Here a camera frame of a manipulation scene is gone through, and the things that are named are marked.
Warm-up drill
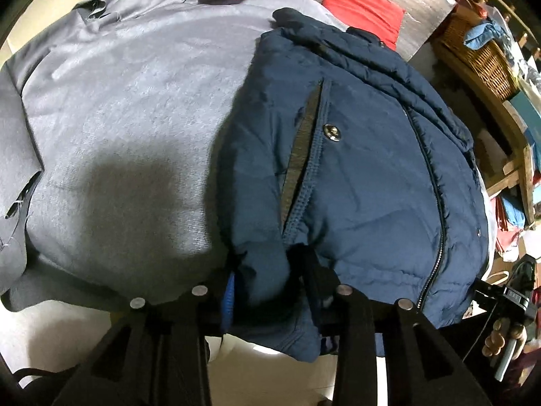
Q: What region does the red pillow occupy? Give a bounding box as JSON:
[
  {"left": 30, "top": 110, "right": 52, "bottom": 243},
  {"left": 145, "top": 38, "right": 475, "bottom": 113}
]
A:
[{"left": 322, "top": 0, "right": 405, "bottom": 49}]

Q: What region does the light blue cardboard box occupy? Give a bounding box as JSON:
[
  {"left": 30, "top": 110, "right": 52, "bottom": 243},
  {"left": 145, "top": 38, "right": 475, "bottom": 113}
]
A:
[{"left": 509, "top": 89, "right": 541, "bottom": 136}]

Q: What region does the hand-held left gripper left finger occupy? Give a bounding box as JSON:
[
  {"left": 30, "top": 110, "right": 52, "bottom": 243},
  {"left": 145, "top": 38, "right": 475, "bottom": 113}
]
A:
[{"left": 51, "top": 254, "right": 248, "bottom": 406}]

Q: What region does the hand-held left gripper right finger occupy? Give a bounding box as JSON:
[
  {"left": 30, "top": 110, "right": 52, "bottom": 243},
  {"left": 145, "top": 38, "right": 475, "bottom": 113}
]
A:
[{"left": 287, "top": 245, "right": 495, "bottom": 406}]

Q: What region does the cream sofa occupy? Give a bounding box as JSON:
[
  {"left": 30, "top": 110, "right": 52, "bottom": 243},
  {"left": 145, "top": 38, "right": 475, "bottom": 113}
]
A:
[{"left": 0, "top": 0, "right": 111, "bottom": 64}]

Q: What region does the navy blue puffer jacket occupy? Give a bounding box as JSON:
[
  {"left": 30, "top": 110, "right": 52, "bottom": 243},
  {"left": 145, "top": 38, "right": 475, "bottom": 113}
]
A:
[{"left": 213, "top": 7, "right": 493, "bottom": 362}]

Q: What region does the wooden table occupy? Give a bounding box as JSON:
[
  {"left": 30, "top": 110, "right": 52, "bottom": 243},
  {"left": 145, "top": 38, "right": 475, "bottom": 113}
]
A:
[{"left": 431, "top": 38, "right": 541, "bottom": 225}]

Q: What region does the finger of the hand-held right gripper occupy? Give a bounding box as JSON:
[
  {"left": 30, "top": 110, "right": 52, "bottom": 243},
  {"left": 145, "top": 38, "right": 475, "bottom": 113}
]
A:
[{"left": 471, "top": 279, "right": 505, "bottom": 307}]

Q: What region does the wooden stair railing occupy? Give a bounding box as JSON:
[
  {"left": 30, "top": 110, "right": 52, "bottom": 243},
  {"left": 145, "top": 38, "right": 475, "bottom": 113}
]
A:
[{"left": 469, "top": 0, "right": 541, "bottom": 60}]

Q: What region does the wicker basket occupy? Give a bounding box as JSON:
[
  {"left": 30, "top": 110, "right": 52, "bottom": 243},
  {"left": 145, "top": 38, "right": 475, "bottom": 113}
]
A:
[{"left": 435, "top": 6, "right": 522, "bottom": 102}]

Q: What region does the light blue cloth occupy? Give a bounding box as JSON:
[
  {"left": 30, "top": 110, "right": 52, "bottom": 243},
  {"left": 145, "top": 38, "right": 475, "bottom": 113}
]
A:
[{"left": 463, "top": 21, "right": 514, "bottom": 51}]

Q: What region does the person's right hand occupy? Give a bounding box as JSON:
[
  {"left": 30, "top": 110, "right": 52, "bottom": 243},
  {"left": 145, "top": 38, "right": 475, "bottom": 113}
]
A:
[{"left": 482, "top": 319, "right": 529, "bottom": 360}]

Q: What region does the grey blanket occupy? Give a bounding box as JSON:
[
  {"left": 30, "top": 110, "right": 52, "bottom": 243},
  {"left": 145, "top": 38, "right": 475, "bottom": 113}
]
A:
[{"left": 0, "top": 0, "right": 499, "bottom": 314}]

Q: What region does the coral folded cloth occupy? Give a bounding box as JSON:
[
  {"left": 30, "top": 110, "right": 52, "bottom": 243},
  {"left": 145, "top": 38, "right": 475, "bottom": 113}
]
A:
[{"left": 492, "top": 197, "right": 529, "bottom": 263}]

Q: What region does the blue folded cloth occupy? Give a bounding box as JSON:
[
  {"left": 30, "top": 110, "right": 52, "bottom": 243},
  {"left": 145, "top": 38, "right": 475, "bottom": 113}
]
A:
[{"left": 501, "top": 203, "right": 527, "bottom": 225}]

